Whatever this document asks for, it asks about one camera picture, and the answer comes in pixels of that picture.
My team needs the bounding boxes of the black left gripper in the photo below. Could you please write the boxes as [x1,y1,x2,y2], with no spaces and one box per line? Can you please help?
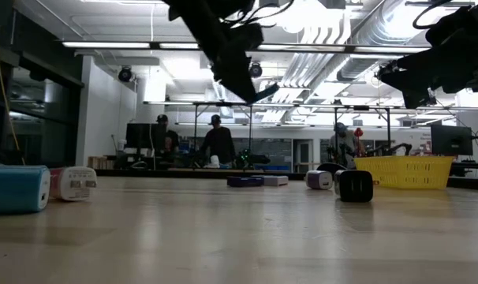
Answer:
[191,13,281,105]

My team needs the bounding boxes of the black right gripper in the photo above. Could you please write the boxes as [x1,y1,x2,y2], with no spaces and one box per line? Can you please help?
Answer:
[378,37,478,110]

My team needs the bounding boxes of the blue box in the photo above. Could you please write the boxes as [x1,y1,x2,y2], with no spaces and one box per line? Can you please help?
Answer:
[226,175,265,188]

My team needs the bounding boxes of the white box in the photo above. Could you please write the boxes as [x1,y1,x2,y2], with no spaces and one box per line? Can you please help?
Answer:
[258,174,289,187]

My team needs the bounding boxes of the black wall charger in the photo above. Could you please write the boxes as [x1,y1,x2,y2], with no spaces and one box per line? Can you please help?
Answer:
[337,169,375,204]

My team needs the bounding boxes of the purple wall charger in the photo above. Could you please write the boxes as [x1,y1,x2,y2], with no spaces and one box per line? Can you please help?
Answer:
[304,170,334,191]

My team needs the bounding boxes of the pink wall charger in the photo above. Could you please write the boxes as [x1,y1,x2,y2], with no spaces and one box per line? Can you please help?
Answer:
[48,166,98,203]

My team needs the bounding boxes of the teal wall charger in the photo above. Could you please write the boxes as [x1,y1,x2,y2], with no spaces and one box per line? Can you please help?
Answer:
[0,164,51,215]

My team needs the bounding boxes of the person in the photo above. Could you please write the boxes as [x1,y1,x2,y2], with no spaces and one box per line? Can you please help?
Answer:
[328,121,367,169]
[199,114,237,166]
[155,114,181,155]

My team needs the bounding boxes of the long overhead light bar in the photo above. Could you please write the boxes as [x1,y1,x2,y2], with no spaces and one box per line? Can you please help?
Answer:
[60,40,433,55]

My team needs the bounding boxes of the black monitor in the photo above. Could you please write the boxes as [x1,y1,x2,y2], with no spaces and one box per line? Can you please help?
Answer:
[125,122,167,151]
[430,124,474,156]

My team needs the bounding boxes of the black background robot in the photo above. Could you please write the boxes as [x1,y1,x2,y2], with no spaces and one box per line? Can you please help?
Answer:
[237,148,272,167]

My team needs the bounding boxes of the grey door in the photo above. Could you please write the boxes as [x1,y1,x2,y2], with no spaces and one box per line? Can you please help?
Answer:
[293,139,314,174]

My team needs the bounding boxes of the yellow plastic basket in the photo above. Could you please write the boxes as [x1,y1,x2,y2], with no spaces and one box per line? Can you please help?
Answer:
[353,155,456,190]

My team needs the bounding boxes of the wooden boxes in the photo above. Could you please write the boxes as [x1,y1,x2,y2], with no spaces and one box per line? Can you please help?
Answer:
[87,155,118,170]

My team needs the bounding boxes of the black frame stand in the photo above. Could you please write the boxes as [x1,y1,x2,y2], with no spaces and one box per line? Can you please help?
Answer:
[332,103,393,166]
[192,100,255,166]

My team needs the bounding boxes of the silver ventilation duct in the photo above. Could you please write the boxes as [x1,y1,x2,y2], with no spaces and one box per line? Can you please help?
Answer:
[335,0,433,83]

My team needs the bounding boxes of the black aluminium table frame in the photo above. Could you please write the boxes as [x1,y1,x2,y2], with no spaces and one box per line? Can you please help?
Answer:
[93,168,478,189]

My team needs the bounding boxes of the yellow hanging cable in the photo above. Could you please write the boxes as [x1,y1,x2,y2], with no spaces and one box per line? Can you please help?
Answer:
[0,49,27,166]

